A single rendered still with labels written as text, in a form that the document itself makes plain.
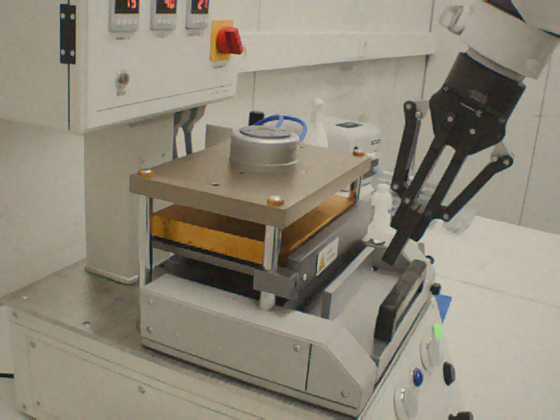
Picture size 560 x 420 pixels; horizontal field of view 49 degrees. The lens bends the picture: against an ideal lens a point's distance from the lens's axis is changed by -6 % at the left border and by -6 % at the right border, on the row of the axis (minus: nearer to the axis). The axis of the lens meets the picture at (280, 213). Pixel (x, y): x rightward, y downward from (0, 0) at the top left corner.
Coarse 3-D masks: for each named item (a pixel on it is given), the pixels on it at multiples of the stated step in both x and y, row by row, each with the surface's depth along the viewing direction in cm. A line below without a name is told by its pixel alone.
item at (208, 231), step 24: (168, 216) 70; (192, 216) 70; (216, 216) 71; (312, 216) 73; (336, 216) 75; (168, 240) 70; (192, 240) 69; (216, 240) 67; (240, 240) 66; (288, 240) 66; (216, 264) 68; (240, 264) 67
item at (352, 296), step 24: (360, 264) 74; (336, 288) 67; (360, 288) 77; (384, 288) 77; (312, 312) 70; (336, 312) 69; (360, 312) 71; (408, 312) 72; (360, 336) 66; (384, 360) 64
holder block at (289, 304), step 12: (336, 264) 80; (156, 276) 72; (180, 276) 71; (192, 276) 71; (216, 276) 71; (228, 276) 71; (324, 276) 77; (228, 288) 69; (240, 288) 69; (312, 288) 74; (276, 300) 67; (288, 300) 67; (300, 300) 71
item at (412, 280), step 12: (420, 264) 75; (408, 276) 71; (420, 276) 73; (396, 288) 68; (408, 288) 69; (420, 288) 77; (384, 300) 65; (396, 300) 65; (408, 300) 69; (384, 312) 64; (396, 312) 64; (384, 324) 65; (384, 336) 65
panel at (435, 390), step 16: (432, 304) 85; (432, 320) 84; (416, 336) 77; (432, 336) 82; (416, 352) 76; (400, 368) 70; (384, 384) 65; (400, 384) 69; (432, 384) 78; (448, 384) 83; (384, 400) 64; (432, 400) 77; (448, 400) 83; (368, 416) 60; (384, 416) 64; (416, 416) 71; (432, 416) 76; (448, 416) 81
